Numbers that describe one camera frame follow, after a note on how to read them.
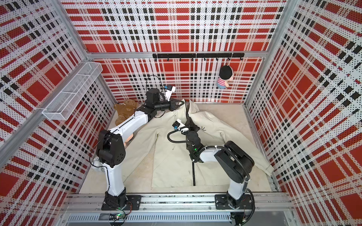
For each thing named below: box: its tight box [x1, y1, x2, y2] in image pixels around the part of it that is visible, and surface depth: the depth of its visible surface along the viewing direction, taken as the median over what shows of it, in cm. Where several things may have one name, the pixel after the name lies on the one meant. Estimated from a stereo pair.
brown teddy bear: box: [114, 98, 139, 127], surface depth 109 cm
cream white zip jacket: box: [123, 99, 274, 187], surface depth 89 cm
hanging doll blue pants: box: [216, 65, 235, 89], surface depth 98 cm
